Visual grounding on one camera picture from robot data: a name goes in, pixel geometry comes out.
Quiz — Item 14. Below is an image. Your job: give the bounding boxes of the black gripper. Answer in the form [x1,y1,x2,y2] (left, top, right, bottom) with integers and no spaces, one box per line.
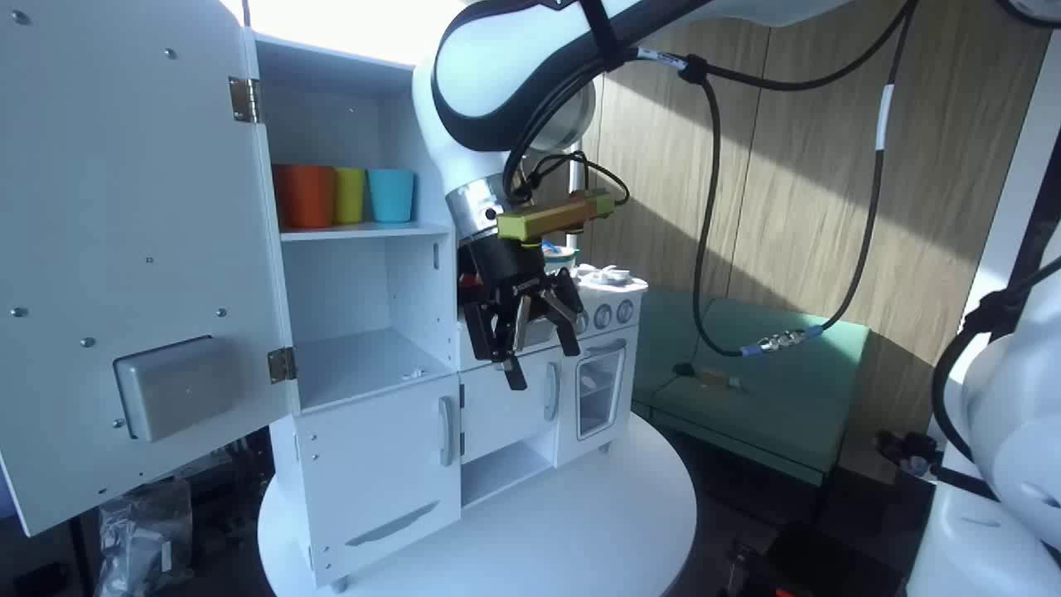
[453,232,586,393]

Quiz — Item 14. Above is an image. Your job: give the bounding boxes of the white cabinet door with handle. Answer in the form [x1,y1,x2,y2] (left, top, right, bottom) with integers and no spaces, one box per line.
[0,0,301,539]

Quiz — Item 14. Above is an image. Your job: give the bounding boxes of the white oven door with window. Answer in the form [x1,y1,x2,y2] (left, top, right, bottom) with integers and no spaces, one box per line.
[558,335,633,448]

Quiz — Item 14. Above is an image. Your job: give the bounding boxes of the small white cabinet door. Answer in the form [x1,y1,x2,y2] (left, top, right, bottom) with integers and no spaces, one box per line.
[456,347,567,469]

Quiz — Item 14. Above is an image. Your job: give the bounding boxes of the white toy kitchen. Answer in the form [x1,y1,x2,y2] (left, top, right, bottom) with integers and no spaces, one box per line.
[256,29,653,589]

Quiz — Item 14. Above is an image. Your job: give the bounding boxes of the blue toy cup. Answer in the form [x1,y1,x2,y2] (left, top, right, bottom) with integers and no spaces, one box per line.
[366,165,422,230]

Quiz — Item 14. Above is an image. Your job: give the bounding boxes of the round white table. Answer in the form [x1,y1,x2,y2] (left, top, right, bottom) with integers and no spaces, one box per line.
[256,410,702,597]

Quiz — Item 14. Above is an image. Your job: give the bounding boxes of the green toy cup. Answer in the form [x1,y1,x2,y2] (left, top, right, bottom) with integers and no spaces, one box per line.
[330,165,370,230]

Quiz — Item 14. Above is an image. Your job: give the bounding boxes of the orange toy cup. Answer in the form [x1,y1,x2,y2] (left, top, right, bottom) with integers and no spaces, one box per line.
[271,162,341,232]

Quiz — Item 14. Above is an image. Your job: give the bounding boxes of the clear plastic bag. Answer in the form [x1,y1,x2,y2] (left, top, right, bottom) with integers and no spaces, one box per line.
[92,478,199,597]

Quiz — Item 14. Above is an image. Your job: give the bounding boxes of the wrist camera on wooden mount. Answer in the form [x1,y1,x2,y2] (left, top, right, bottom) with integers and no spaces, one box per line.
[494,189,616,246]

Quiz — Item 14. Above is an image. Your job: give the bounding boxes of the long black cable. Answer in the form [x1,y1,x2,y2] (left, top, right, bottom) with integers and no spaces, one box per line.
[633,0,925,360]

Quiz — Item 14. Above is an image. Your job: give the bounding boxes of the white fridge door with handle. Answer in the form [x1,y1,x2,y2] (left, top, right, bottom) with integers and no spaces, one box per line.
[289,374,465,588]

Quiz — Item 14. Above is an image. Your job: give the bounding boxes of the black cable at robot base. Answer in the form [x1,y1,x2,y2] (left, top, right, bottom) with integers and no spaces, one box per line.
[874,255,1061,501]

